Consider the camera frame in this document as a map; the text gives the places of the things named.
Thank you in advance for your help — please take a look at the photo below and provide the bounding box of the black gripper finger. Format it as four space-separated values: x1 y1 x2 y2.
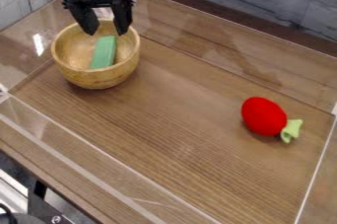
111 0 133 36
67 4 99 36

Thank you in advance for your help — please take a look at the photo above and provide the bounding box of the green rectangular block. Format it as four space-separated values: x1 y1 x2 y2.
89 36 117 69

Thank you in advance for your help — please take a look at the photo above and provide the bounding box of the brown wooden bowl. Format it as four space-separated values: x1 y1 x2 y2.
51 19 139 89

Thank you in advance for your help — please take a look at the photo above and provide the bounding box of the red plush strawberry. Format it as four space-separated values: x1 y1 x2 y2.
241 97 303 143

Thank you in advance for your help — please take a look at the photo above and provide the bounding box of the black table leg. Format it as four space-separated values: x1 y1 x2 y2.
27 180 47 213

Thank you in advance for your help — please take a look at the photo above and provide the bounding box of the clear acrylic tray wall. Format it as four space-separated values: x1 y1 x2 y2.
0 86 221 224

